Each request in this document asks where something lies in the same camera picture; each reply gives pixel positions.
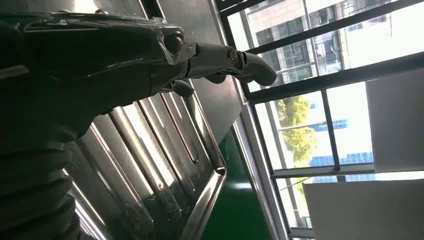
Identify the white panel board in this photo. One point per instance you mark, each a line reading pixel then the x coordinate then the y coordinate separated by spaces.
pixel 397 122
pixel 364 212

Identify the green conveyor belt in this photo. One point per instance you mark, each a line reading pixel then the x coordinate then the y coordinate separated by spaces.
pixel 232 205

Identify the aluminium conveyor side rail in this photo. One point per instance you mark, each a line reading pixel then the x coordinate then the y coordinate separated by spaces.
pixel 261 185

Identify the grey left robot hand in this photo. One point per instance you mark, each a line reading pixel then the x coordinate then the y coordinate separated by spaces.
pixel 99 59

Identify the dark window frame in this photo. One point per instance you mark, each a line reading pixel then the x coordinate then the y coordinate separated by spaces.
pixel 331 79

